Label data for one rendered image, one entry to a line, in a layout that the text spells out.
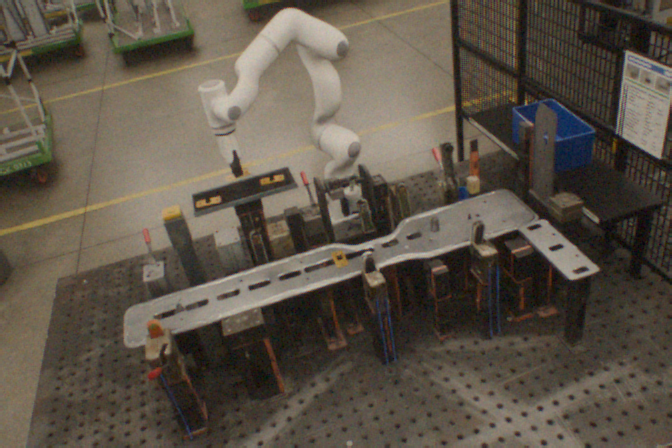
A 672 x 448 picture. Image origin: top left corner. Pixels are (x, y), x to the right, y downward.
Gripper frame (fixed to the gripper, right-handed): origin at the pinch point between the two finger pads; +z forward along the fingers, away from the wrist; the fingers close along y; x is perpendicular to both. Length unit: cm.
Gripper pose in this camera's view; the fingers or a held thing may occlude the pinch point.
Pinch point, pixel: (236, 169)
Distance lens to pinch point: 208.3
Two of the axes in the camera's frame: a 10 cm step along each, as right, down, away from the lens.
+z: 1.7, 8.0, 5.7
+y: 4.4, 4.6, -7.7
